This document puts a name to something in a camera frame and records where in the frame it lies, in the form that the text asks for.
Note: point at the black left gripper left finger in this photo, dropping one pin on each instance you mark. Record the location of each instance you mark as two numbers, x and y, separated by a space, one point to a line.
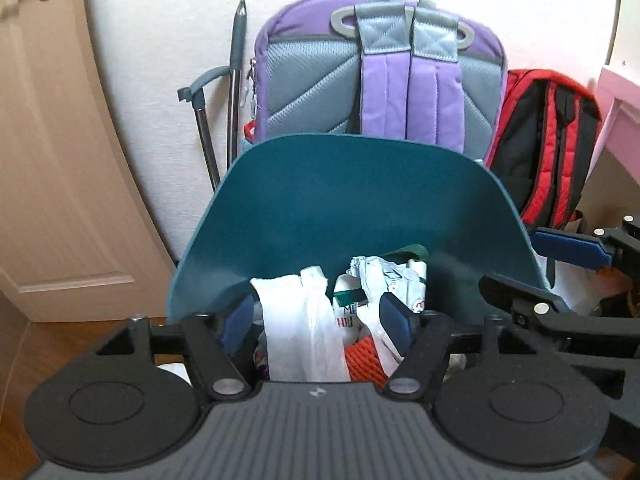
207 341

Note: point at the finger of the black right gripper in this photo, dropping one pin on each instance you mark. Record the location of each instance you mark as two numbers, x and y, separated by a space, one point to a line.
593 252
530 307

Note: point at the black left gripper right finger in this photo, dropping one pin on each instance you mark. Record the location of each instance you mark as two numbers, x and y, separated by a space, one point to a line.
425 342

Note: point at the white tissue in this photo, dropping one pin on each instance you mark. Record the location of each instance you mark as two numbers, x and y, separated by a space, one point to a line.
406 281

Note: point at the white plastic bag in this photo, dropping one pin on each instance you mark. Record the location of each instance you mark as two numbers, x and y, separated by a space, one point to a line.
303 340

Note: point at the teal plastic trash bin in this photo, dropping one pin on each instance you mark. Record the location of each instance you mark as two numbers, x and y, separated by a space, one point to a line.
321 199

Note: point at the orange corrugated wrapper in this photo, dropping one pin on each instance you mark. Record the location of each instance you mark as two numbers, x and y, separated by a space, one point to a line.
363 363

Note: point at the red black backpack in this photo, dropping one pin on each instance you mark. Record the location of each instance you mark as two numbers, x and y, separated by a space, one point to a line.
542 151

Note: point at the beige wooden door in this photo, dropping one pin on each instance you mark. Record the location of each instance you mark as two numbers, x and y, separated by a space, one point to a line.
77 242

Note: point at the pink furniture edge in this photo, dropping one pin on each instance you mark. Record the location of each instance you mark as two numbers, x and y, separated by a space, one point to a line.
617 93

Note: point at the purple grey backpack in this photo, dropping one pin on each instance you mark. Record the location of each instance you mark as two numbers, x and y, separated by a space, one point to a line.
392 69

